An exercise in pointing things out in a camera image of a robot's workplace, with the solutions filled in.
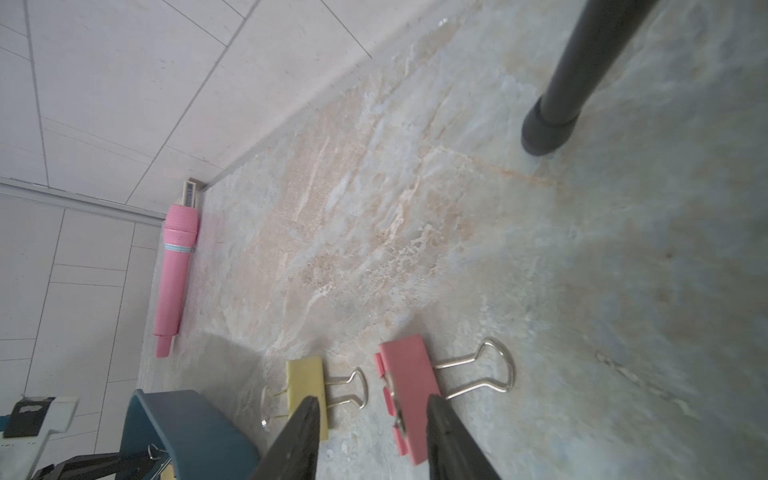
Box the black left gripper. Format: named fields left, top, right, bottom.
left=31, top=453, right=157, bottom=480

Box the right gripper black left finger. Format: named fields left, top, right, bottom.
left=251, top=396, right=321, bottom=480

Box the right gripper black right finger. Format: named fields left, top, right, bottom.
left=426, top=395, right=500, bottom=480

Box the yellow binder clip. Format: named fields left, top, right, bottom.
left=260, top=356, right=369, bottom=443

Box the teal plastic storage box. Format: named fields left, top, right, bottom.
left=119, top=389, right=260, bottom=479

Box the pink binder clip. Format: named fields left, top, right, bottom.
left=374, top=334, right=517, bottom=467

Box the small card box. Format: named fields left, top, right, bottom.
left=180, top=179, right=198, bottom=208

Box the pink toy microphone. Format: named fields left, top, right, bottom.
left=153, top=204, right=199, bottom=358

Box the black music stand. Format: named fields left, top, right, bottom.
left=521, top=0, right=657, bottom=156

